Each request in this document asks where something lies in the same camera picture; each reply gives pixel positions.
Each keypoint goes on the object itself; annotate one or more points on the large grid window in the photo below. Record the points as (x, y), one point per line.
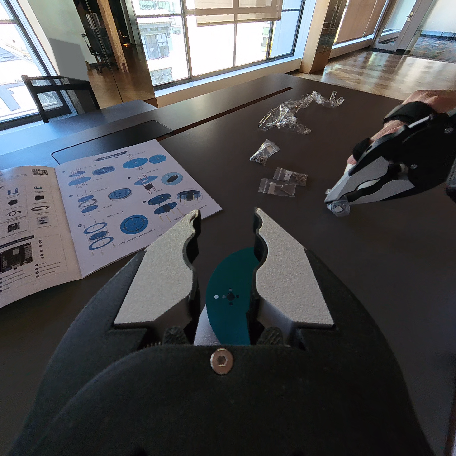
(17, 53)
(213, 53)

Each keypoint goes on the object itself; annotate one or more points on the crumpled clear plastic wrap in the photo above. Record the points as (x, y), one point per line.
(285, 114)

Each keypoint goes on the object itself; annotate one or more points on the small clear screw bag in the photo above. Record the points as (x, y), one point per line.
(265, 152)
(338, 209)

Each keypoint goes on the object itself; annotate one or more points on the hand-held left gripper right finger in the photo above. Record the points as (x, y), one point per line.
(295, 285)

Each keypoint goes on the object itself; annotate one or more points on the wooden post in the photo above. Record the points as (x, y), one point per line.
(110, 35)

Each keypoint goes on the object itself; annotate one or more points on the person's right hand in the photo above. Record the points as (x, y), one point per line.
(438, 99)

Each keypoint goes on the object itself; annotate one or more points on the white foam sheet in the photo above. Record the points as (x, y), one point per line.
(203, 331)

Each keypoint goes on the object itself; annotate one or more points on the dark grey desk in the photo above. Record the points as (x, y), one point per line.
(107, 117)
(302, 267)

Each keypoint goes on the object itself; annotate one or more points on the black frame chair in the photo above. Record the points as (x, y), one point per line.
(83, 96)

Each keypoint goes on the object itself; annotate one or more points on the blue round metal plate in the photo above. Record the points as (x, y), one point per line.
(228, 313)

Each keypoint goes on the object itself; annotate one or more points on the clear bag of nuts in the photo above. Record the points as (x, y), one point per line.
(290, 176)

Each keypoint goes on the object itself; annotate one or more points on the clear bag with flat part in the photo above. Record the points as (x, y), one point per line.
(276, 187)

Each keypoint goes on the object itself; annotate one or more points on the black office chair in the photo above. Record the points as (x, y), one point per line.
(94, 53)

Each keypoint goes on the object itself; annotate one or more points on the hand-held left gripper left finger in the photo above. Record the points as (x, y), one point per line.
(156, 285)

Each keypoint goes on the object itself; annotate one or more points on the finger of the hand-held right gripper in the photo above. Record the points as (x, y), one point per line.
(363, 171)
(388, 190)

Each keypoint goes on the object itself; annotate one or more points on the open instruction booklet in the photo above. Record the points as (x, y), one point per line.
(107, 199)

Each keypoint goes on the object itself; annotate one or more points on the beige roller blind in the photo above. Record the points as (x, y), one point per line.
(237, 12)

